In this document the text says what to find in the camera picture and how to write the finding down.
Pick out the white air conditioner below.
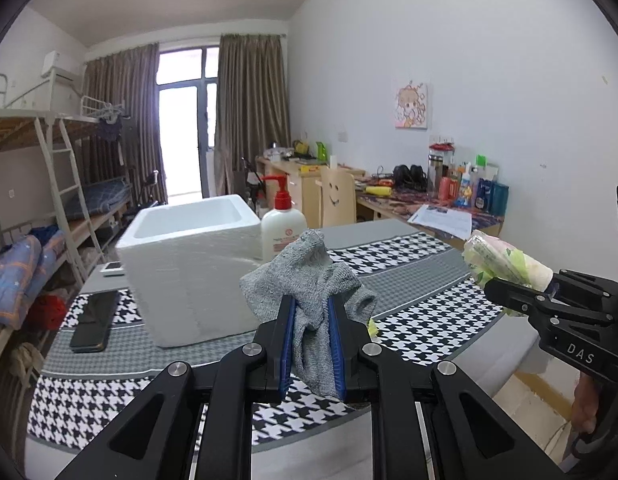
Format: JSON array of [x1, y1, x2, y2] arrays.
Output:
[[41, 50, 83, 82]]

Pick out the hanging dark clothes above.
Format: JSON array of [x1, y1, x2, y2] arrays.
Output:
[[96, 115, 123, 143]]

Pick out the brown curtain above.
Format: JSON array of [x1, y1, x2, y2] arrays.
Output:
[[214, 35, 292, 195], [82, 44, 167, 203]]

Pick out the anime wall picture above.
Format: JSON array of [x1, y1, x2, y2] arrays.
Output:
[[394, 81, 429, 129]]

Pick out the brown left curtain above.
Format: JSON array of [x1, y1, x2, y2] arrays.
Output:
[[82, 44, 167, 203]]

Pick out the metal bunk bed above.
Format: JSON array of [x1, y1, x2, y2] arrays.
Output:
[[0, 70, 136, 340]]

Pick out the white lotion pump bottle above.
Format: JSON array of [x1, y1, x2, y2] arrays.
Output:
[[260, 174, 308, 262]]

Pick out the grey sock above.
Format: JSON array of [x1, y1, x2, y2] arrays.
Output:
[[239, 230, 377, 400]]

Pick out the wooden desk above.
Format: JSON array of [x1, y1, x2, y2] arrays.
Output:
[[256, 156, 504, 236]]

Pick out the white remote control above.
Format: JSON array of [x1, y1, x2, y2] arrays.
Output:
[[100, 261, 124, 278]]

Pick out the blue plaid quilt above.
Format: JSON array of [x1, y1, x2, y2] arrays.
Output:
[[0, 226, 66, 330]]

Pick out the yellow object on desk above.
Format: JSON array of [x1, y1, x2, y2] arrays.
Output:
[[364, 185, 392, 197]]

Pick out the blue shampoo bottles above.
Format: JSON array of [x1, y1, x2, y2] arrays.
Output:
[[475, 179, 510, 217]]

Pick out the white styrofoam box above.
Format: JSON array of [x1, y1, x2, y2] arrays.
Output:
[[116, 195, 261, 348]]

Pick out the houndstooth table cloth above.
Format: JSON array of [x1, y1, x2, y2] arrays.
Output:
[[28, 232, 501, 450]]

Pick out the green white tissue pack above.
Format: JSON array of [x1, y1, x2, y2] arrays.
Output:
[[463, 230, 554, 292]]

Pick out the person's right hand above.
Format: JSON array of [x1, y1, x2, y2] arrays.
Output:
[[571, 373, 600, 434]]

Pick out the brown right curtain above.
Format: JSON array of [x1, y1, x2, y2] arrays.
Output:
[[214, 35, 292, 195]]

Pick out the black smartphone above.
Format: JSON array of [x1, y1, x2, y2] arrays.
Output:
[[69, 290, 121, 353]]

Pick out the white printed paper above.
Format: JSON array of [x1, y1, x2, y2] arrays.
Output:
[[408, 205, 473, 240]]

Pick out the yellow foam net sleeve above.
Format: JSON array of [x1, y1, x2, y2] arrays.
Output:
[[367, 318, 379, 341]]

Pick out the glass balcony door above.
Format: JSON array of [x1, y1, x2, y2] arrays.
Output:
[[156, 46, 219, 205]]

